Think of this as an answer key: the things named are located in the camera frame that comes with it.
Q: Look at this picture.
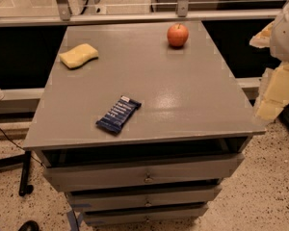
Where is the middle grey drawer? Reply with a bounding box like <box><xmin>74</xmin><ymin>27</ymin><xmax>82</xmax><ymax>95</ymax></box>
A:
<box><xmin>67</xmin><ymin>185</ymin><xmax>222</xmax><ymax>212</ymax></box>

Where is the grey drawer cabinet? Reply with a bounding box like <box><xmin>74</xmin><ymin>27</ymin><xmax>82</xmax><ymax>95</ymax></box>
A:
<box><xmin>22</xmin><ymin>20</ymin><xmax>267</xmax><ymax>227</ymax></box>

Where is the black shoe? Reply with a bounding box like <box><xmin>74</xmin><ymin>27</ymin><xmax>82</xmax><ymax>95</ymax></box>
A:
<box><xmin>18</xmin><ymin>220</ymin><xmax>39</xmax><ymax>231</ymax></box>

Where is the red apple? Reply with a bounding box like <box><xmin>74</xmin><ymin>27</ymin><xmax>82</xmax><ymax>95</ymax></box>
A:
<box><xmin>167</xmin><ymin>23</ymin><xmax>189</xmax><ymax>47</ymax></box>

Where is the grey metal rail frame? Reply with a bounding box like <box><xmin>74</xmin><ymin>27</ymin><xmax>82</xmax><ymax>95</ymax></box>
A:
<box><xmin>0</xmin><ymin>0</ymin><xmax>288</xmax><ymax>27</ymax></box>

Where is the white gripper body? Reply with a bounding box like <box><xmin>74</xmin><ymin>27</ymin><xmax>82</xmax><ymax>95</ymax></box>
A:
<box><xmin>270</xmin><ymin>1</ymin><xmax>289</xmax><ymax>62</ymax></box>

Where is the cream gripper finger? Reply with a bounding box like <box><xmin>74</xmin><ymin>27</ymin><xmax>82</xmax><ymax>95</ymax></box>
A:
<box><xmin>254</xmin><ymin>62</ymin><xmax>289</xmax><ymax>122</ymax></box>
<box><xmin>250</xmin><ymin>22</ymin><xmax>274</xmax><ymax>48</ymax></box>

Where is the top grey drawer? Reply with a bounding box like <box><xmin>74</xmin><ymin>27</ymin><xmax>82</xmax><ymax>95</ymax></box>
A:
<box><xmin>43</xmin><ymin>153</ymin><xmax>244</xmax><ymax>192</ymax></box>

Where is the grey drawer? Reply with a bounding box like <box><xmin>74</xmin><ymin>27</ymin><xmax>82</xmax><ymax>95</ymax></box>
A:
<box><xmin>67</xmin><ymin>185</ymin><xmax>222</xmax><ymax>212</ymax></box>
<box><xmin>43</xmin><ymin>153</ymin><xmax>244</xmax><ymax>192</ymax></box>
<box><xmin>84</xmin><ymin>203</ymin><xmax>208</xmax><ymax>226</ymax></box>

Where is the bottom grey drawer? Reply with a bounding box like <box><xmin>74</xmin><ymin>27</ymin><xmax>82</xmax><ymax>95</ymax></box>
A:
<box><xmin>84</xmin><ymin>203</ymin><xmax>208</xmax><ymax>226</ymax></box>

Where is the yellow sponge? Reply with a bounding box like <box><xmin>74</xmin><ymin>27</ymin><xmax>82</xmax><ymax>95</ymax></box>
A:
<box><xmin>59</xmin><ymin>43</ymin><xmax>98</xmax><ymax>69</ymax></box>

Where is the black stand leg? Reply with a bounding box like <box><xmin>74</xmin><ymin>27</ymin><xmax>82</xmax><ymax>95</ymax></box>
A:
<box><xmin>0</xmin><ymin>151</ymin><xmax>34</xmax><ymax>196</ymax></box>

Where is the blue rxbar wrapper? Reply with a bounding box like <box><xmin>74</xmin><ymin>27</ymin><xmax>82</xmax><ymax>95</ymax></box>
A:
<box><xmin>95</xmin><ymin>96</ymin><xmax>142</xmax><ymax>134</ymax></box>

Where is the black cable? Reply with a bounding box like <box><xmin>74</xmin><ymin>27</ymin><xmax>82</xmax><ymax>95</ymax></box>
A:
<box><xmin>0</xmin><ymin>118</ymin><xmax>44</xmax><ymax>167</ymax></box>

